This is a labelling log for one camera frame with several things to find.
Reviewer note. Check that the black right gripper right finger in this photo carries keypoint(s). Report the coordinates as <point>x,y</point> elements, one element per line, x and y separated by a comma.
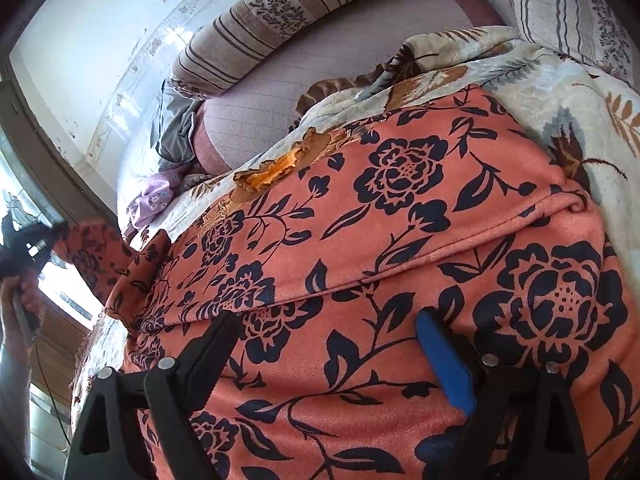
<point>547,441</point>

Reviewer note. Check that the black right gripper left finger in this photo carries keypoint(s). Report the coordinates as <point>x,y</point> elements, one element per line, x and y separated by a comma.
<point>108,442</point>

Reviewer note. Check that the orange floral garment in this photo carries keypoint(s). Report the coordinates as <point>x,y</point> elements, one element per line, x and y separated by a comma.
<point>327,258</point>

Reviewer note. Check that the left hand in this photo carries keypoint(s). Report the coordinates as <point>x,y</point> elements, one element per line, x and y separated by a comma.
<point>22,314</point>

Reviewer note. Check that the purple floral cloth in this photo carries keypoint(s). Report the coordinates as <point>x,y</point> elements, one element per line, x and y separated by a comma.
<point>151,196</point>

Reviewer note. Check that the grey pillow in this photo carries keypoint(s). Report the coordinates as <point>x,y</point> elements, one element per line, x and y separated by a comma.
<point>172,128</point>

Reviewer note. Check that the pink mattress sheet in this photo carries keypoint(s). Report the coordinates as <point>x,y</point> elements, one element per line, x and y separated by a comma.
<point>260,110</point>

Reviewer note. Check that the striped bolster pillow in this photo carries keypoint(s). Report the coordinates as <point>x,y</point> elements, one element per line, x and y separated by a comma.
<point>224,51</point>

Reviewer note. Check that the cream leaf-pattern fleece blanket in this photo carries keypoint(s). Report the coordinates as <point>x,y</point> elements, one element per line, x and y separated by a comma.
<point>585,120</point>

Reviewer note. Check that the striped floral pillow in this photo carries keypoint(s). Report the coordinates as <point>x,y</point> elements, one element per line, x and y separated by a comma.
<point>587,30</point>

